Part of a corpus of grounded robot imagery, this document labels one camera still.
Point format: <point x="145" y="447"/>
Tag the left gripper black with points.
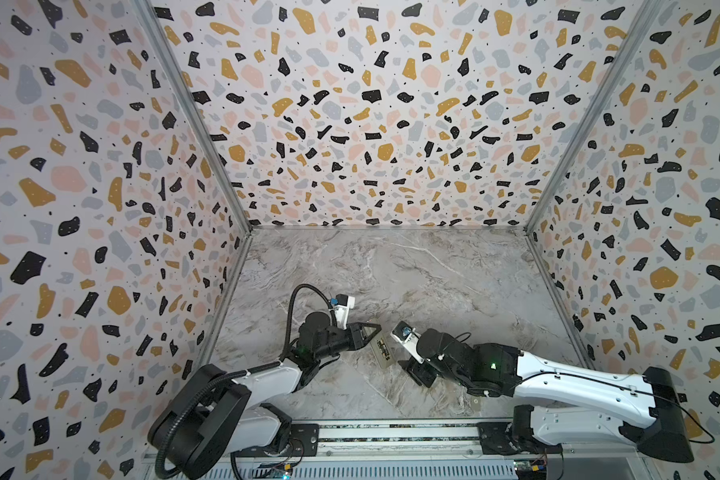
<point x="354" y="340"/>

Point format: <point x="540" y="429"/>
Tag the white remote control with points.
<point x="382" y="352"/>

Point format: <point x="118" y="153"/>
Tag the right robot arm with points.
<point x="558" y="403"/>

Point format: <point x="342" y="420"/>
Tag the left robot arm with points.
<point x="218" y="413"/>

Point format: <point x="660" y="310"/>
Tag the remote battery cover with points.
<point x="473" y="405"/>

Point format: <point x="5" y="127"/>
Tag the right electronics board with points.
<point x="531" y="469"/>

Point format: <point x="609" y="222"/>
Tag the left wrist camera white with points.
<point x="342" y="304"/>

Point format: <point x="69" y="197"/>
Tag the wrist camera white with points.
<point x="342" y="304"/>
<point x="407" y="337"/>

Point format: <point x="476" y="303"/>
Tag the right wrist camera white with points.
<point x="407" y="337"/>

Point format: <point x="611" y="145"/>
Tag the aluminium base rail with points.
<point x="434" y="449"/>

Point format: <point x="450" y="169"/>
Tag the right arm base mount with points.
<point x="504" y="441"/>

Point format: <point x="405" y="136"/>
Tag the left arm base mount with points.
<point x="299" y="440"/>

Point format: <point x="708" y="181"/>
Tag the electronics board with wires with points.
<point x="282" y="470"/>

